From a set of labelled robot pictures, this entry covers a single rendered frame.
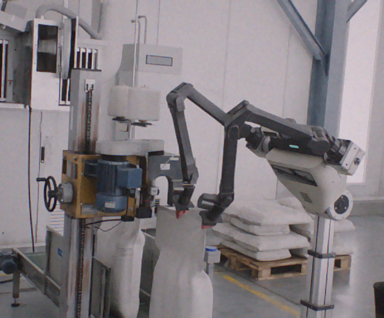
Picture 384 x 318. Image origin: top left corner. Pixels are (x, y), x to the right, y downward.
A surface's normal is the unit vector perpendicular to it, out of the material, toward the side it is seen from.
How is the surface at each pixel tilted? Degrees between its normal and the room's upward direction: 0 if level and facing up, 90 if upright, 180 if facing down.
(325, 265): 90
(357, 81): 90
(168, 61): 90
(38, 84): 90
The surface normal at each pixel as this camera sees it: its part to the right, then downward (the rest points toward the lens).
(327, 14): -0.86, 0.00
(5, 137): 0.51, 0.13
